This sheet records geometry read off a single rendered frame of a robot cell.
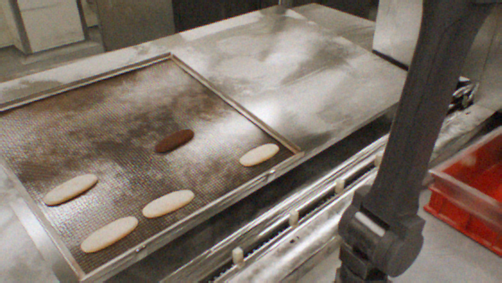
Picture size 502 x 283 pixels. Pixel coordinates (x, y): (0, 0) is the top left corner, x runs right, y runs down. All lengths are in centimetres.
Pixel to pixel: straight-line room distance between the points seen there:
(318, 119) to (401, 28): 43
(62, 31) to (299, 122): 336
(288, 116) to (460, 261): 48
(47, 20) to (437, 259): 371
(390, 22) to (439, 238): 70
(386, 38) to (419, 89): 84
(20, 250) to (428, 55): 77
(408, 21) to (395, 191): 80
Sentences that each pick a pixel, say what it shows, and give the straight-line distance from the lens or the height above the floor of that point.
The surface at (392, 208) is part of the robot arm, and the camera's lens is 64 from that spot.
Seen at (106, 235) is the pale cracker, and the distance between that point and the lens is 79.
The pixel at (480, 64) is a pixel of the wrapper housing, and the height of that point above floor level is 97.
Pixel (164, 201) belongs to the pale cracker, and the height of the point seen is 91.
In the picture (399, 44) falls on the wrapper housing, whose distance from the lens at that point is 140.
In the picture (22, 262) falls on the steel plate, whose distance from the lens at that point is 93.
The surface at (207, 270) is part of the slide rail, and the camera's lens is 78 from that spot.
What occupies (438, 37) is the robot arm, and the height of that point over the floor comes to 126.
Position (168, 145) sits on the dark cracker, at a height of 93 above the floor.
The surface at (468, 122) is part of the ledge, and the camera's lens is 125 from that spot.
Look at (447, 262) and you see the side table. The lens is 89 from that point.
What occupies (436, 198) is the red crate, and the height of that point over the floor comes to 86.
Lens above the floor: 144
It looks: 33 degrees down
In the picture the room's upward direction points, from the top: 1 degrees counter-clockwise
